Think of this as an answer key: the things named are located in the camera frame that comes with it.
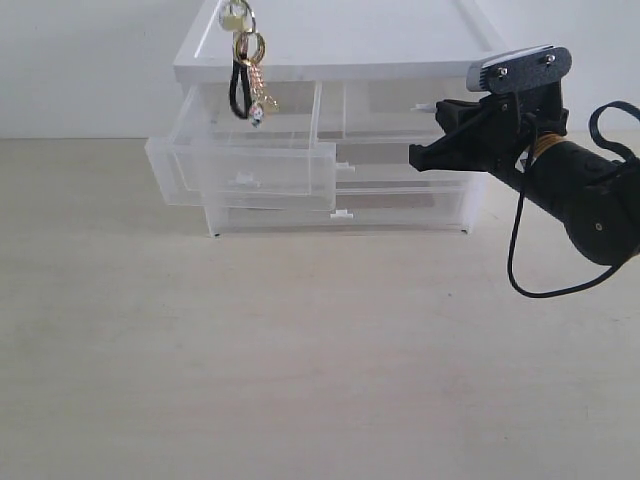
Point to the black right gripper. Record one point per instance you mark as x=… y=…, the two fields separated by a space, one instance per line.
x=488 y=136

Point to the gold keychain with black strap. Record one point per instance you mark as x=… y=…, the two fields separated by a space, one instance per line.
x=248 y=96

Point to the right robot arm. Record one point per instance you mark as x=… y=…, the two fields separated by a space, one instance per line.
x=595 y=199

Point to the white plastic drawer cabinet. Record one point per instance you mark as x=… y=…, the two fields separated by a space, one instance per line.
x=338 y=41

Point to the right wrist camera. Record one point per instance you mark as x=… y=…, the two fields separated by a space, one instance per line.
x=519 y=70

